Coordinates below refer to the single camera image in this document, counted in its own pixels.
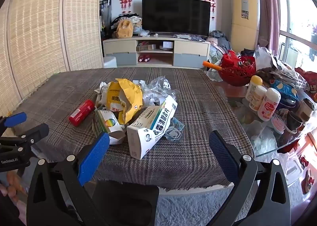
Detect dark heart-shaped container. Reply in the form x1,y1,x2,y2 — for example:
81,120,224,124
286,111,304,133

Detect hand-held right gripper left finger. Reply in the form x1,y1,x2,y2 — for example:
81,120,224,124
26,132,111,226

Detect plaid tablecloth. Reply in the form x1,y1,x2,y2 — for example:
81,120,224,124
15,67,255,190

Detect white plastic bag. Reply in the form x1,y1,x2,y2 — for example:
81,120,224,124
254,45,280,70

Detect window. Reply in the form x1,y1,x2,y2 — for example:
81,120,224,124
270,0,317,73

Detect white medicine box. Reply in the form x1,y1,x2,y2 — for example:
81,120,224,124
127,95,179,160

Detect pink curtain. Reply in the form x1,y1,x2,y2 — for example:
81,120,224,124
256,0,280,53

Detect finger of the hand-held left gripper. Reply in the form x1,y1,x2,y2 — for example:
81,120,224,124
0,112,27,140
15,124,50,152

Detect cream grey TV cabinet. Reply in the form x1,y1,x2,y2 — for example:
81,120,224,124
102,34,211,69

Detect black coat rack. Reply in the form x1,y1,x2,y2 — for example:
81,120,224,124
99,0,114,38

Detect red openwork basket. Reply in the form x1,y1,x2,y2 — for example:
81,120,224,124
217,51,257,86

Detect pink hairbrush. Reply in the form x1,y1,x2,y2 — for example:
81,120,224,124
271,113,288,135

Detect black television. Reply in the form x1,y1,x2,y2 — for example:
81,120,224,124
142,0,211,38

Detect bamboo folding screen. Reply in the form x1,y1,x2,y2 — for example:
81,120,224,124
0,0,103,117

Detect clear plastic wrap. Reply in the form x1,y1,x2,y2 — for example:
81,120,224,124
139,76,177,106

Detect crumpled white paper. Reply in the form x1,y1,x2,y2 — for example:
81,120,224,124
94,81,112,110

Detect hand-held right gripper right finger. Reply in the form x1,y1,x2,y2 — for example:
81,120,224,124
209,130,291,226

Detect blue snack bag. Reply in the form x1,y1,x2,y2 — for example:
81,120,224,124
269,79,301,101

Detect white stool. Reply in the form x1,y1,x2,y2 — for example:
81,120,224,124
103,56,118,68

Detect pile of clothes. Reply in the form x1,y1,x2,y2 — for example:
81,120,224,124
207,30,231,50

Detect yellow paper bag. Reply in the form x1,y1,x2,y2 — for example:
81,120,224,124
106,78,144,125

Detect white bottle yellow cap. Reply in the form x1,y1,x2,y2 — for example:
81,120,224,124
245,75,263,102

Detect cream standing air conditioner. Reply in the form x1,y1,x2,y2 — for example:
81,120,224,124
230,0,260,52

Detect grey fluffy rug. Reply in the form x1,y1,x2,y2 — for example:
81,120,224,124
154,184,248,226

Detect torn bluish wrapper piece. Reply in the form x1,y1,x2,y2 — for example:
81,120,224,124
165,118,185,141

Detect white bottle pink label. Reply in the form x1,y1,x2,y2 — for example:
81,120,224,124
258,88,281,122

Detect red cylinder can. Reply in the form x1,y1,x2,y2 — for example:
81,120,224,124
69,100,96,126

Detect brown cardboard tube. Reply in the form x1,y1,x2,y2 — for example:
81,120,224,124
297,98,316,122

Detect yellow plush backpack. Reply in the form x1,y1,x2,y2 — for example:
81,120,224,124
115,19,134,39

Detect small white green box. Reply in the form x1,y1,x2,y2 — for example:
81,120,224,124
93,109,126,145

